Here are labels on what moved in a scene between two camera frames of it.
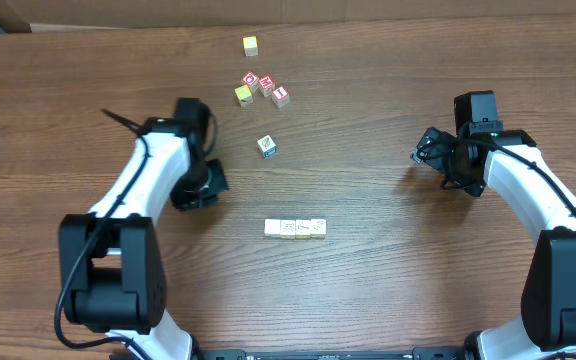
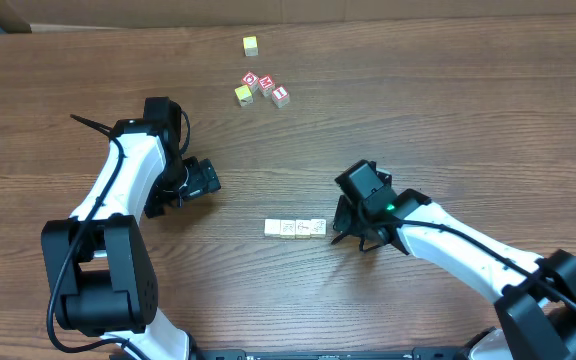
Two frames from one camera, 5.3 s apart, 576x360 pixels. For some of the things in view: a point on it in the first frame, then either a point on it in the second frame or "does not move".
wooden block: (317, 228) does not move
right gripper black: (429, 151) to (344, 220)
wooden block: (287, 229) does not move
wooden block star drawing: (272, 227) does not move
